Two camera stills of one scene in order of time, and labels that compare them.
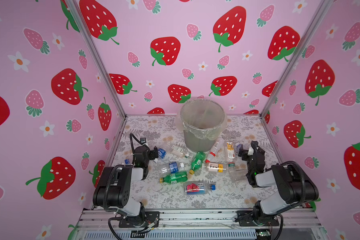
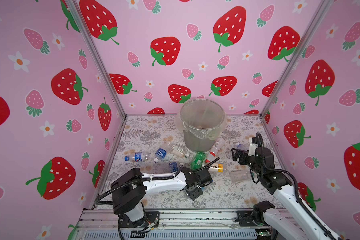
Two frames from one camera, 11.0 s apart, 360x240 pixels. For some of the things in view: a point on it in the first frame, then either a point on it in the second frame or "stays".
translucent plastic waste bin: (202, 120) stays
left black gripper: (150, 153) → (196, 194)
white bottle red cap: (215, 149) stays
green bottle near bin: (197, 161) stays
